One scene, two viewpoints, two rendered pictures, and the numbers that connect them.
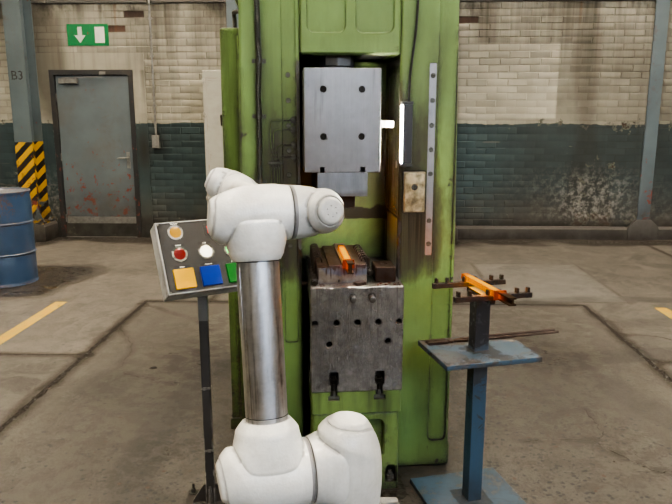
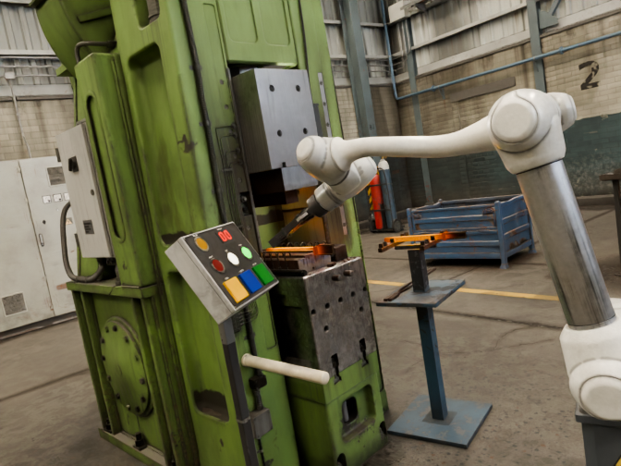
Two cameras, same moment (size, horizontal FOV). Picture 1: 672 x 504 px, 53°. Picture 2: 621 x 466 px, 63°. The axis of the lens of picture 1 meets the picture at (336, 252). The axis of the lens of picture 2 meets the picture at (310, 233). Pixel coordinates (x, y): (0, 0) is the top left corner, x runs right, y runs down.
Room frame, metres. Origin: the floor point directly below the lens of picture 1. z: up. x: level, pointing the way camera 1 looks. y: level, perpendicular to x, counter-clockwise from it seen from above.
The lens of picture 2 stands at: (1.00, 1.32, 1.32)
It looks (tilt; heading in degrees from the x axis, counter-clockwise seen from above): 7 degrees down; 321
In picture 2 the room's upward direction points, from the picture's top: 10 degrees counter-clockwise
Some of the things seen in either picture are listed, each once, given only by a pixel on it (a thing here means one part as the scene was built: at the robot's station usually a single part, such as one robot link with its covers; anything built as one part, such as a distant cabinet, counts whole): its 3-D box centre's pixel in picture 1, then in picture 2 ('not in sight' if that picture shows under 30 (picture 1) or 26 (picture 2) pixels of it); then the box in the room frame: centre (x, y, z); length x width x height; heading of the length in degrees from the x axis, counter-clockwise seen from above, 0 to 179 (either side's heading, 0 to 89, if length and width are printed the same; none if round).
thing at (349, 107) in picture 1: (347, 120); (265, 127); (2.86, -0.05, 1.56); 0.42 x 0.39 x 0.40; 5
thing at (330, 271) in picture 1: (337, 261); (282, 260); (2.85, -0.01, 0.96); 0.42 x 0.20 x 0.09; 5
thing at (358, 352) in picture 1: (349, 319); (298, 312); (2.87, -0.06, 0.69); 0.56 x 0.38 x 0.45; 5
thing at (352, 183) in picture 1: (337, 179); (268, 182); (2.85, -0.01, 1.32); 0.42 x 0.20 x 0.10; 5
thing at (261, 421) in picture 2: not in sight; (258, 422); (2.73, 0.34, 0.36); 0.09 x 0.07 x 0.12; 95
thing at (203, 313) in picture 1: (206, 382); (242, 412); (2.52, 0.52, 0.54); 0.04 x 0.04 x 1.08; 5
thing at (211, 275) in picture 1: (211, 275); (249, 282); (2.40, 0.46, 1.01); 0.07 x 0.05 x 0.07; 120
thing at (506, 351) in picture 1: (478, 350); (421, 292); (2.54, -0.57, 0.67); 0.40 x 0.30 x 0.02; 104
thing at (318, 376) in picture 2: not in sight; (284, 368); (2.52, 0.31, 0.62); 0.44 x 0.05 x 0.05; 5
